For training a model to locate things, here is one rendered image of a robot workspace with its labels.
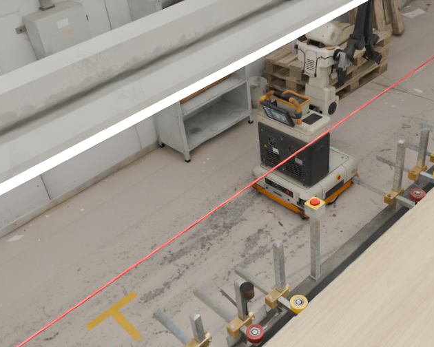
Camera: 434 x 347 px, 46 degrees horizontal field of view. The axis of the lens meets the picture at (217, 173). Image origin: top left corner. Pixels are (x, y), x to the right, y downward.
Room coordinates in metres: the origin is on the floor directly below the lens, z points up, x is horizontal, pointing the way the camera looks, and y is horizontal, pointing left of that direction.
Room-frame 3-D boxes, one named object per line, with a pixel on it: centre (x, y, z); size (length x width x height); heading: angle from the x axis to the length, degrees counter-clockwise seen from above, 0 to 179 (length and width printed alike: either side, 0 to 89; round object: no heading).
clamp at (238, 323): (1.48, -0.01, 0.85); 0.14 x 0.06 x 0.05; 127
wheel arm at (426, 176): (2.42, -1.15, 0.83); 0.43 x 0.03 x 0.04; 37
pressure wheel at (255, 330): (1.38, -0.06, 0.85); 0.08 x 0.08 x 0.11
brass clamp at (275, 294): (1.63, -0.21, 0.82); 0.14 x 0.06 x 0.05; 127
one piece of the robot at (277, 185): (3.18, -0.47, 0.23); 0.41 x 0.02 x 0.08; 37
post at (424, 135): (2.41, -1.22, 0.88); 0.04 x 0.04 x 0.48; 37
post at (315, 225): (1.81, -0.43, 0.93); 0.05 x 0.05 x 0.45; 37
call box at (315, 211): (1.81, -0.43, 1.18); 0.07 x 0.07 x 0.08; 37
